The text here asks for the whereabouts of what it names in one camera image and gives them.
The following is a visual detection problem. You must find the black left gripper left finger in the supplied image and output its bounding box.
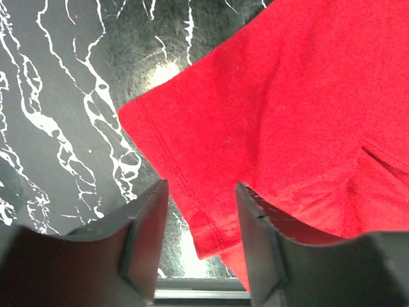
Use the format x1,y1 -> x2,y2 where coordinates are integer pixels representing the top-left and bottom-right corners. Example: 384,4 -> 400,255
1,180 -> 169,306

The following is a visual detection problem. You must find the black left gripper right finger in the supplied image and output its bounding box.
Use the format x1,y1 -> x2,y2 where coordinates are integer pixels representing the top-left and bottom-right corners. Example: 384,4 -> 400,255
235,183 -> 408,306

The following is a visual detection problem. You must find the red t shirt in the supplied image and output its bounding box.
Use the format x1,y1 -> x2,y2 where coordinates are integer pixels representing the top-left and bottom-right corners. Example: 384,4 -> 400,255
118,1 -> 408,287

